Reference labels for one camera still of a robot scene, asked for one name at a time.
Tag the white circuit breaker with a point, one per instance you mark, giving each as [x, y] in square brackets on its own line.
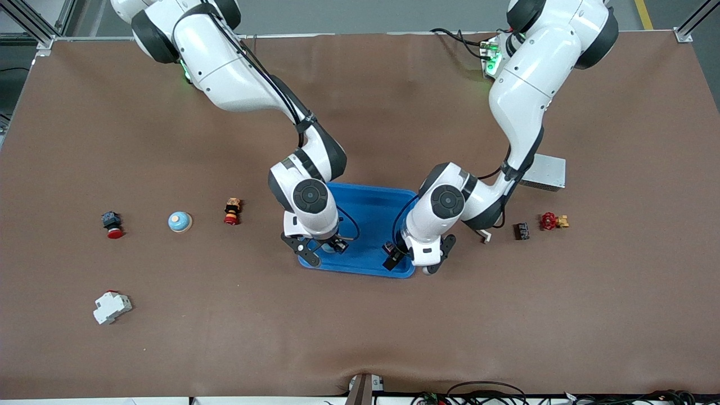
[111, 307]

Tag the black terminal block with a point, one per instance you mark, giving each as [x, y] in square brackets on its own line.
[389, 247]

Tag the grey metal box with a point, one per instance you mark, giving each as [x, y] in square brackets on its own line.
[551, 171]

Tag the brown camera stand post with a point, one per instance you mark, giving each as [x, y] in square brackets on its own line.
[360, 391]

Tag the red yellow emergency stop button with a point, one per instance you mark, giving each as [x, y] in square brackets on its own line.
[232, 211]

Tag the blue plastic tray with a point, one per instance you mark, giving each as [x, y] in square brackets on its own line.
[365, 225]

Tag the red button dark blue body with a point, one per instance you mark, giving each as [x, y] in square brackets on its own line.
[112, 223]

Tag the brown table mat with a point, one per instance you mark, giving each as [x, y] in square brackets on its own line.
[360, 337]

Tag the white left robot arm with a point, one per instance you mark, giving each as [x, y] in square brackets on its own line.
[534, 73]

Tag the aluminium frame post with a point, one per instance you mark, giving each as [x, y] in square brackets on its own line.
[44, 40]
[683, 35]

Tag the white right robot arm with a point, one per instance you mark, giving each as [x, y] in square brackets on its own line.
[225, 73]

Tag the white curved pipe clamp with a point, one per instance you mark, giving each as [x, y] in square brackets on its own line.
[487, 238]

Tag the small white mount box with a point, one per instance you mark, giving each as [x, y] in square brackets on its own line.
[377, 383]

